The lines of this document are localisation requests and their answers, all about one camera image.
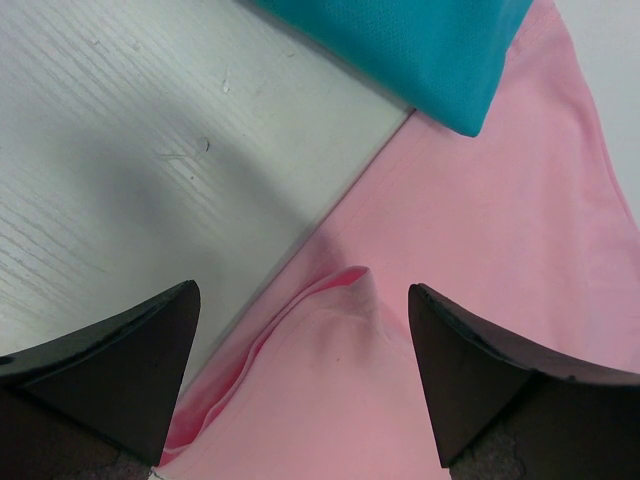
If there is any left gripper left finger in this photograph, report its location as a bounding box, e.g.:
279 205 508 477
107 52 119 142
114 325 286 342
1 280 200 479

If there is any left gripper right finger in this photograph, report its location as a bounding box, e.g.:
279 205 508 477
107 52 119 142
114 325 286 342
408 284 639 479

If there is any pink t shirt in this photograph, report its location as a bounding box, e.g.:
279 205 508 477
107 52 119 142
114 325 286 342
159 1 639 479

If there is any folded teal t shirt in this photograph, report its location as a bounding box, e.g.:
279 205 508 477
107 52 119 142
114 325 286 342
259 0 531 137

